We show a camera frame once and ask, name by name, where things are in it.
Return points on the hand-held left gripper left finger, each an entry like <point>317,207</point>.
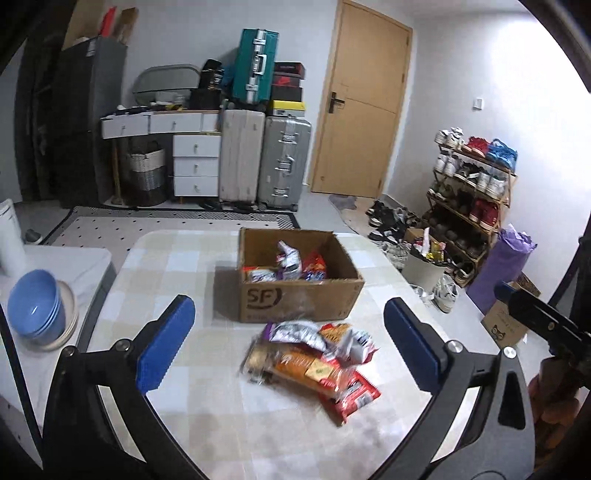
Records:
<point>166,346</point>

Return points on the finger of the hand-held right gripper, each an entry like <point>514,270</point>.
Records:
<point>531,311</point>

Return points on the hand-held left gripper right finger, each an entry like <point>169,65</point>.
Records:
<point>413,346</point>

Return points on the white red orange snack bag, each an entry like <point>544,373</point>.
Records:
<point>348,341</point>

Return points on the small red snack packet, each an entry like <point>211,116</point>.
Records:
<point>355,397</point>

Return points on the blue cookie packet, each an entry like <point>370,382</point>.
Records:
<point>318,277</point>

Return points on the silver purple snack bag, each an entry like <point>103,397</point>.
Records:
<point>288,258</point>
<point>295,332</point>

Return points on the orange bread snack bag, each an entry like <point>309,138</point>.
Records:
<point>295,369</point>

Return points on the brown cardboard box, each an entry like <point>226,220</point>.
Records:
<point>300,300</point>

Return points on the large red snack bag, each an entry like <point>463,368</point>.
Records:
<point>315,264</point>

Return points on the person's right hand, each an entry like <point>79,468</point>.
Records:
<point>554,401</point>

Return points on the printed cardboard carton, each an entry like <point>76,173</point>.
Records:
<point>505,323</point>

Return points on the beige waste bin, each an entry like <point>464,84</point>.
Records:
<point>425,277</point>

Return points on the beige plate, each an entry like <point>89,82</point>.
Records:
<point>71,318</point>

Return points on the cluster of scattered sneakers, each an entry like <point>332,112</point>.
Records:
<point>392,221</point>

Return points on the patterned floor rug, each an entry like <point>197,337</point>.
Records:
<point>138,221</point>

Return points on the wooden shoe rack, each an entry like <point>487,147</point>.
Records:
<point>505,184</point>

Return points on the stack of blue bowls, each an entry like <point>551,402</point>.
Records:
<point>37,307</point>

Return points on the round beige mat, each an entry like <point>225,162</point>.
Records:
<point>360,221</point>

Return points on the shoe rack with shoes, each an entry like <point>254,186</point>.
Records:
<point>480,180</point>

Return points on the small grey mat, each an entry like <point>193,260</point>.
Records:
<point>342,201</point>

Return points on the woven laundry basket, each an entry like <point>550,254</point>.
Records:
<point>146,177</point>

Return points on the white drawer desk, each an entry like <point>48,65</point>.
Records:
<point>196,157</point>

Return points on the beige suitcase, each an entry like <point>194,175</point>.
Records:
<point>241,157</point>

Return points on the silver suitcase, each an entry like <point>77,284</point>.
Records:
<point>284,164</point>

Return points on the black cabinet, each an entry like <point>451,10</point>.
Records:
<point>90,124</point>

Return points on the black storage box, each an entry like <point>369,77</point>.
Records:
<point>205,99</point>

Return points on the wooden door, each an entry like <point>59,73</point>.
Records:
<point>360,92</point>

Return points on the dark tall cabinet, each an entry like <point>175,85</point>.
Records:
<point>39,115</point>

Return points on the grey oval tray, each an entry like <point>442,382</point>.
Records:
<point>166,81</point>

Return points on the black printed bag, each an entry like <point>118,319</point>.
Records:
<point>212,74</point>

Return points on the black red shoe box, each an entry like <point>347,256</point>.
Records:
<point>287,81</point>

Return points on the teal suitcase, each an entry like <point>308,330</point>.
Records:
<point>254,67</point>

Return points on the brown cardboard sheet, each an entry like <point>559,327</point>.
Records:
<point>125,25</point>

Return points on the red flat item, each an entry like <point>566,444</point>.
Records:
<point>106,22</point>

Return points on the white light switch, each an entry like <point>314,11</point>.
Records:
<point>478,103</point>

